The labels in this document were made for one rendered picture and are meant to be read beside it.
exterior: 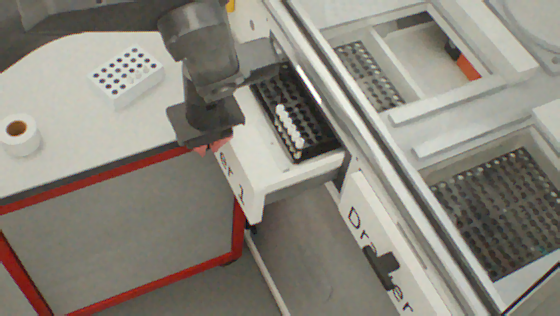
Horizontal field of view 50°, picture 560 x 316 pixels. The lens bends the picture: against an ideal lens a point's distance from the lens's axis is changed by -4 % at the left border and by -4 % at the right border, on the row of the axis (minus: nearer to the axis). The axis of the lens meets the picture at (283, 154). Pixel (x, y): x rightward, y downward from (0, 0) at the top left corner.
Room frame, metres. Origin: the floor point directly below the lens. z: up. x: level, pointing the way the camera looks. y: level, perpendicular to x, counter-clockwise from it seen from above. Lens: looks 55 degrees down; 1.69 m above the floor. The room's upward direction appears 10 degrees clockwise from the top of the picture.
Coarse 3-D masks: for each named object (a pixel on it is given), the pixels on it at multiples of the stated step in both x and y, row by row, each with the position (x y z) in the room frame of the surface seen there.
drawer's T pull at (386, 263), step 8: (368, 248) 0.41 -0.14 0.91; (368, 256) 0.40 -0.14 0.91; (376, 256) 0.40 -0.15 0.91; (384, 256) 0.40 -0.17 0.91; (392, 256) 0.40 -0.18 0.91; (376, 264) 0.39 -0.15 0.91; (384, 264) 0.39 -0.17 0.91; (392, 264) 0.39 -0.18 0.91; (376, 272) 0.38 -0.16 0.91; (384, 272) 0.37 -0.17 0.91; (384, 280) 0.36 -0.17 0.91; (384, 288) 0.36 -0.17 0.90; (392, 288) 0.35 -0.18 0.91
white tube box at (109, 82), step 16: (128, 48) 0.81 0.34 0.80; (112, 64) 0.77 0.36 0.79; (128, 64) 0.77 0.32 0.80; (144, 64) 0.78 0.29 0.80; (160, 64) 0.78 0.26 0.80; (96, 80) 0.72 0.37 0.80; (112, 80) 0.72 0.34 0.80; (144, 80) 0.74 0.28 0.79; (160, 80) 0.77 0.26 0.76; (112, 96) 0.69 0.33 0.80; (128, 96) 0.71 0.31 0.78
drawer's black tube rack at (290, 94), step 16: (288, 64) 0.74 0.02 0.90; (272, 80) 0.70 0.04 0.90; (288, 80) 0.70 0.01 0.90; (256, 96) 0.68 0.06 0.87; (288, 96) 0.67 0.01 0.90; (304, 96) 0.70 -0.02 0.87; (272, 112) 0.65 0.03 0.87; (288, 112) 0.64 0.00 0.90; (304, 112) 0.67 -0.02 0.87; (320, 112) 0.65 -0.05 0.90; (304, 128) 0.61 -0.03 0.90; (320, 128) 0.61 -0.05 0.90; (320, 144) 0.60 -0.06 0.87; (336, 144) 0.61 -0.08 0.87; (304, 160) 0.57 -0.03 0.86
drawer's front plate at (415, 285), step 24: (360, 192) 0.49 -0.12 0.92; (360, 216) 0.48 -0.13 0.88; (384, 216) 0.46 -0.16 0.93; (360, 240) 0.46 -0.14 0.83; (384, 240) 0.43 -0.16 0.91; (408, 264) 0.38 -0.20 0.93; (408, 288) 0.37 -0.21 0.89; (432, 288) 0.35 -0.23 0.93; (408, 312) 0.35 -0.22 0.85; (432, 312) 0.32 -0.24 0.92
